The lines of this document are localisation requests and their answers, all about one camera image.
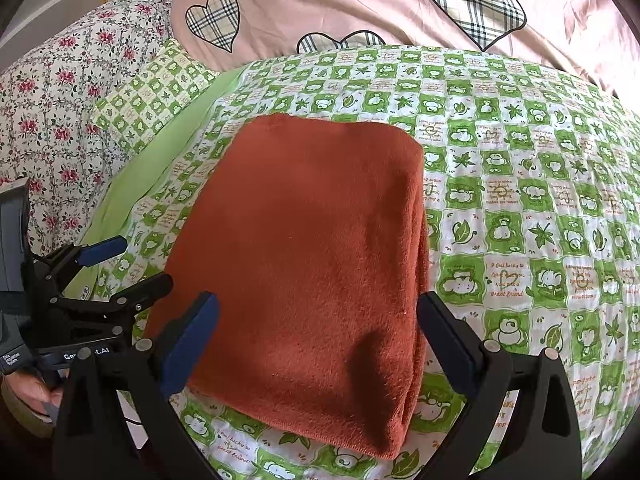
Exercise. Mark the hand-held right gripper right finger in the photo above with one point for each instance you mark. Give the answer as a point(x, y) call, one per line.
point(447, 335)

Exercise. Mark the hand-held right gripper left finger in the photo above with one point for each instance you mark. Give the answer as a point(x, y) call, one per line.
point(192, 340)

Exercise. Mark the person's left forearm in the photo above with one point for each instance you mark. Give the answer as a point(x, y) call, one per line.
point(22, 415)

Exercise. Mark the green checkered printed bedsheet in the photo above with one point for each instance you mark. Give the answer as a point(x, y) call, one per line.
point(525, 185)

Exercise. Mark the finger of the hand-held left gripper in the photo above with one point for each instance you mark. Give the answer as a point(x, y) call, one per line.
point(135, 295)
point(102, 251)

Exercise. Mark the floral print pillow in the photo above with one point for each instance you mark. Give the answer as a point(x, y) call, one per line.
point(65, 85)

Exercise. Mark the pink quilt with plaid hearts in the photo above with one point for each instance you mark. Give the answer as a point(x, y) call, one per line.
point(360, 0)

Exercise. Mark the person's left hand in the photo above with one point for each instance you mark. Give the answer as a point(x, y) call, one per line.
point(35, 390)

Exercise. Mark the green checkered printed pillow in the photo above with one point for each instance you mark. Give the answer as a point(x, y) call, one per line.
point(150, 95)

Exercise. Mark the rust orange knit sweater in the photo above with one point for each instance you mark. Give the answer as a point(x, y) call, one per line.
point(310, 260)

